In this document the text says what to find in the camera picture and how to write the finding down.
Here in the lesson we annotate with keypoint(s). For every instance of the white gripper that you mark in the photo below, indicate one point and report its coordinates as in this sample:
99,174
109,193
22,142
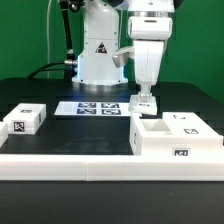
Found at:
149,35

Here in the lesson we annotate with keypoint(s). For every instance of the white cabinet door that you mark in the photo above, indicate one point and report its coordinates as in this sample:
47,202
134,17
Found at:
188,124
143,105

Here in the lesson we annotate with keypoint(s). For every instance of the white cabinet body box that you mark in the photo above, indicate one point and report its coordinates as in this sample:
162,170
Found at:
152,137

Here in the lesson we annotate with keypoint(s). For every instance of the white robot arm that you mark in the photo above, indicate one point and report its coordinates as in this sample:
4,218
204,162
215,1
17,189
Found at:
118,30

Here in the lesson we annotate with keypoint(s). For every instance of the white cabinet top block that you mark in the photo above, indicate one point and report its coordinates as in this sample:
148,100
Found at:
25,118

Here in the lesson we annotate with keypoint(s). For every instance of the white base marker plate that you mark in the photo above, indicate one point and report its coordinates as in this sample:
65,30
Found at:
108,109

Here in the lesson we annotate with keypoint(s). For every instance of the white U-shaped fence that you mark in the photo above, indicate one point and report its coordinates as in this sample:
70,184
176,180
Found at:
201,166

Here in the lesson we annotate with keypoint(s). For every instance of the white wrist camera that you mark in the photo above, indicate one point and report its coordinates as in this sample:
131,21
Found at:
120,58

